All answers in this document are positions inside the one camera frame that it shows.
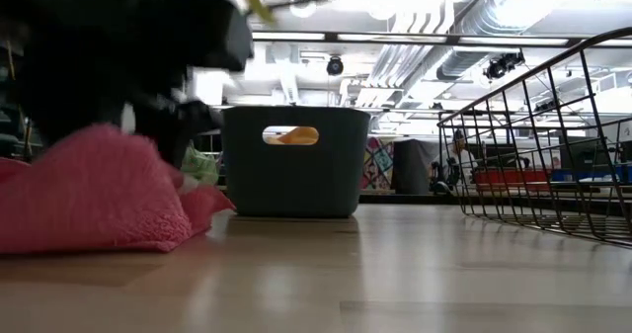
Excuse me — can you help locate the red bin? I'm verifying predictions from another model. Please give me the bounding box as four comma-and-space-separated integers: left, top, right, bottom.
473, 168, 552, 186

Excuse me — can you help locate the green microfiber towel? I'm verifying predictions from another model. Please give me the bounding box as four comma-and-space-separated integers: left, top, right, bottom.
180, 142, 221, 187

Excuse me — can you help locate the black overhead light bar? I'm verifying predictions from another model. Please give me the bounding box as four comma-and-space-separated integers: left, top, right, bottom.
251, 30, 632, 48

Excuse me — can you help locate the person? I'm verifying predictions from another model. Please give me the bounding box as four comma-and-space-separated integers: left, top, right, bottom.
431, 127, 478, 196

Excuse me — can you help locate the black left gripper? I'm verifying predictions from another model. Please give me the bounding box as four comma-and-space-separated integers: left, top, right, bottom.
122, 0, 256, 169

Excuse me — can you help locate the silver ventilation duct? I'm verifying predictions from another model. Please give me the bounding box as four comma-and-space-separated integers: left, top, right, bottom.
436, 0, 559, 81

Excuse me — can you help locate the blue bin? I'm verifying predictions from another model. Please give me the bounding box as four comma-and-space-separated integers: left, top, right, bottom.
551, 167, 632, 184

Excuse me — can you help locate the black ceiling spotlight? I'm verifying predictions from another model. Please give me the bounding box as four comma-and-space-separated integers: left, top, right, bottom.
483, 50, 525, 81
325, 54, 346, 77

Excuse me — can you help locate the pink microfiber towel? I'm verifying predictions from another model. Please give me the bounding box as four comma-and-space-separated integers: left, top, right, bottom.
0, 123, 236, 254

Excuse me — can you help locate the teal plastic basket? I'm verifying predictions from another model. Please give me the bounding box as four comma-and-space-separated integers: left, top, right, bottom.
220, 105, 372, 219

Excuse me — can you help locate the round ceiling lamp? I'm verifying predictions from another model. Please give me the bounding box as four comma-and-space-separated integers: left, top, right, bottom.
288, 0, 318, 20

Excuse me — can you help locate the colourful patterned panel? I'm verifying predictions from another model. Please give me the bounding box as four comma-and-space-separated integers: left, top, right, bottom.
362, 135, 396, 192

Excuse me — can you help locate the black aluminium frame rail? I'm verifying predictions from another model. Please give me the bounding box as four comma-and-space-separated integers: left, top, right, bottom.
358, 193, 465, 206

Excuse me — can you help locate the black wire basket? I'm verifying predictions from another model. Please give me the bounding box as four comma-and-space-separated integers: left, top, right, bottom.
436, 26, 632, 249

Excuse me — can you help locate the black cabinet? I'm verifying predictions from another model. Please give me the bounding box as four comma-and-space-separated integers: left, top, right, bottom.
392, 138, 440, 195

